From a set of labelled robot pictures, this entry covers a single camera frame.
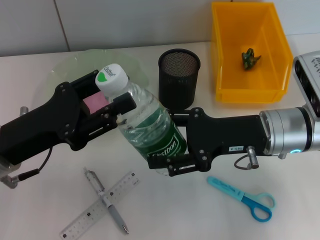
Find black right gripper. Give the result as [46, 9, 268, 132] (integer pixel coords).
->
[147, 106, 273, 178]

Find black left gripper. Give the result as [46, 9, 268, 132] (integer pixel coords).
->
[0, 70, 101, 166]

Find pink toy peach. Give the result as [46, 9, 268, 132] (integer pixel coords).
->
[82, 91, 111, 116]

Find clear water bottle green label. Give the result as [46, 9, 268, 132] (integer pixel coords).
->
[94, 63, 188, 177]

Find green plastic wrapper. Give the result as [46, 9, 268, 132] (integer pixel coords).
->
[241, 48, 263, 71]

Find pale green glass fruit plate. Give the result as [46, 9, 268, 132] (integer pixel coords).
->
[43, 49, 150, 111]

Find black mesh pen holder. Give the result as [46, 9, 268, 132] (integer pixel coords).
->
[157, 48, 202, 111]

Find blue scissors with sheath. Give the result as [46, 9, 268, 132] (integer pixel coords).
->
[206, 175, 278, 223]

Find clear grey ballpoint pen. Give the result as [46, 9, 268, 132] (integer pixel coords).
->
[82, 166, 130, 235]

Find clear plastic ruler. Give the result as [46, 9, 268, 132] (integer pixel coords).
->
[59, 170, 140, 240]

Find yellow plastic storage bin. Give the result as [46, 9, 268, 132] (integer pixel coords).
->
[210, 1, 294, 104]

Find right gripper cable silver plug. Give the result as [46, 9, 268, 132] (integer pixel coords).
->
[233, 145, 261, 171]

